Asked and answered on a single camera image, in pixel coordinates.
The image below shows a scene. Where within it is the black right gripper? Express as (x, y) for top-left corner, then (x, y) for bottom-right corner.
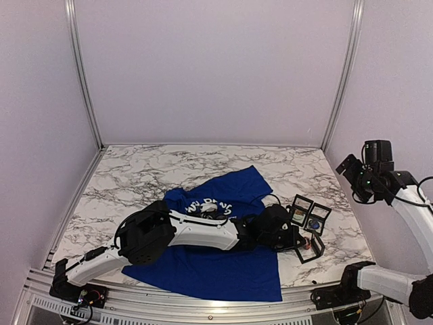
(336, 154), (377, 204)

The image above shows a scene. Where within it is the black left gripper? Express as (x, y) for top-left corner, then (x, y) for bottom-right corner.
(260, 225), (306, 253)

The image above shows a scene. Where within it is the green round brooch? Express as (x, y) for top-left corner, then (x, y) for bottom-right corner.
(293, 210), (305, 221)

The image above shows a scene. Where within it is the blue panda print t-shirt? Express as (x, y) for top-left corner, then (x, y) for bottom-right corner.
(122, 166), (282, 302)

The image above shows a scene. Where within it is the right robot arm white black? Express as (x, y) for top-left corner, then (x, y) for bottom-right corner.
(335, 139), (432, 320)

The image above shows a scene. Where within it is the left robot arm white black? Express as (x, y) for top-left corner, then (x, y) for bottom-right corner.
(51, 200), (306, 301)

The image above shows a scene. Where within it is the black display box left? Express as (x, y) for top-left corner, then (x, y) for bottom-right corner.
(286, 194), (314, 227)

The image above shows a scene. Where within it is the black display box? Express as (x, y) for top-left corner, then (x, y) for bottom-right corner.
(286, 194), (314, 227)
(304, 202), (332, 236)
(294, 233), (325, 264)

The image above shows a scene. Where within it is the black display box right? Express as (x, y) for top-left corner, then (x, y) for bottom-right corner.
(294, 233), (325, 264)

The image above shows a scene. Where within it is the black display box middle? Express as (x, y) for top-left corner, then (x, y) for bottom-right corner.
(304, 202), (332, 236)

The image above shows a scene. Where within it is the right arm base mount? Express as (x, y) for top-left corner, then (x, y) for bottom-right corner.
(311, 284), (371, 310)

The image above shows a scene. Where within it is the right aluminium corner post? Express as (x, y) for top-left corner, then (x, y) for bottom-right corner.
(321, 0), (365, 153)

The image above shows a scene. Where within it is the aluminium corner post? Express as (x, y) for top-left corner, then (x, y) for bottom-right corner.
(65, 0), (104, 151)
(321, 0), (365, 153)

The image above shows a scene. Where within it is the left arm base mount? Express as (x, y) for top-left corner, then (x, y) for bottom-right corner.
(49, 259), (108, 309)

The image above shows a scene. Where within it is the left aluminium corner post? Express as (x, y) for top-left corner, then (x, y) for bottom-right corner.
(65, 0), (104, 151)

